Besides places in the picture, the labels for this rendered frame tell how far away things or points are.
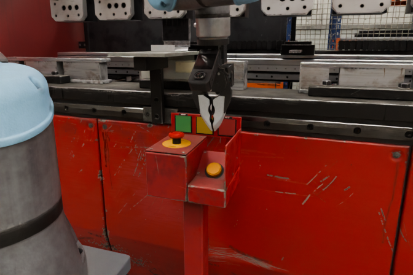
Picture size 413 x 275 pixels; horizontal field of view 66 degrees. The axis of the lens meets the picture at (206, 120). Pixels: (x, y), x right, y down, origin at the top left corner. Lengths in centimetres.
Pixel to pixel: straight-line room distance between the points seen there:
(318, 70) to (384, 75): 18
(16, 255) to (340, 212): 86
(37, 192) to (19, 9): 151
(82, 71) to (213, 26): 77
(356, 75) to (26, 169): 91
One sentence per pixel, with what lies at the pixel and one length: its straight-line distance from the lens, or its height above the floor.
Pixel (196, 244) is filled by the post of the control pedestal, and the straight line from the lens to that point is 89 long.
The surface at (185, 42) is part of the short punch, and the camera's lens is 115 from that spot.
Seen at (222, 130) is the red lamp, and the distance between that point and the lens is 85.
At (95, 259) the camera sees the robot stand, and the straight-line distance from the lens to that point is 43.
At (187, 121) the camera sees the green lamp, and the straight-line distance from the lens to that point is 87.
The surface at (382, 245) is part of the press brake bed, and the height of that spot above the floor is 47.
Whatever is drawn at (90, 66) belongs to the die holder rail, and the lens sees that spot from 133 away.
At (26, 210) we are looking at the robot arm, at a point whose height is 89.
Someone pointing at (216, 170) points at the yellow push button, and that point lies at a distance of 79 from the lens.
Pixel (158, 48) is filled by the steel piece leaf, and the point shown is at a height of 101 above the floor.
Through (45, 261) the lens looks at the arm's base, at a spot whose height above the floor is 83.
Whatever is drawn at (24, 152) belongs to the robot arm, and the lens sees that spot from 31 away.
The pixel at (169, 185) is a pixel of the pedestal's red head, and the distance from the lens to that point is 78.
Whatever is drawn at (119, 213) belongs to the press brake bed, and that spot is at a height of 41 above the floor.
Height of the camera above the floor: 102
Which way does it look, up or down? 13 degrees down
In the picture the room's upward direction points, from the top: straight up
